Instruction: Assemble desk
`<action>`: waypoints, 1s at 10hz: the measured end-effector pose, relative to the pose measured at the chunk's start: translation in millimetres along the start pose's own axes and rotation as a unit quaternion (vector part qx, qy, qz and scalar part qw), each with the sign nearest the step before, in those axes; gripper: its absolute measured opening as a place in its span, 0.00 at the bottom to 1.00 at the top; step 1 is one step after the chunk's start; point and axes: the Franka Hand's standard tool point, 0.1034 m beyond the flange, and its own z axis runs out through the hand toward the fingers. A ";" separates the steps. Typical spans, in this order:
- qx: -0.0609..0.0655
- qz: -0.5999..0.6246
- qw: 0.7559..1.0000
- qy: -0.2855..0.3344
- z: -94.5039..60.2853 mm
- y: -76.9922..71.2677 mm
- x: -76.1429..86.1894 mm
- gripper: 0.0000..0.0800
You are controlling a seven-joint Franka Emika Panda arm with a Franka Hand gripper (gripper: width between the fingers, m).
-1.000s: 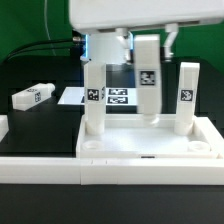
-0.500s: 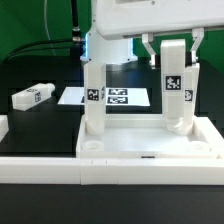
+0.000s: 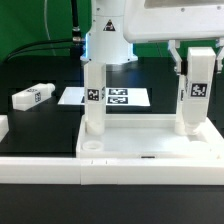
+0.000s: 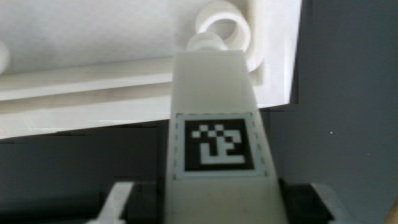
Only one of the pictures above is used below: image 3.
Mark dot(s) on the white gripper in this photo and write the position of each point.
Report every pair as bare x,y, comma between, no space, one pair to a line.
173,20

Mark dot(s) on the white left fence block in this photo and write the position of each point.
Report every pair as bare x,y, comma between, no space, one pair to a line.
4,128

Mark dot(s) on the white desk top tray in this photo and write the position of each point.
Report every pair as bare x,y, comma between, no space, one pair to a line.
135,136

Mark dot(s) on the fiducial marker sheet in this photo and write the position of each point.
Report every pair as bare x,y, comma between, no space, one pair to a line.
114,97

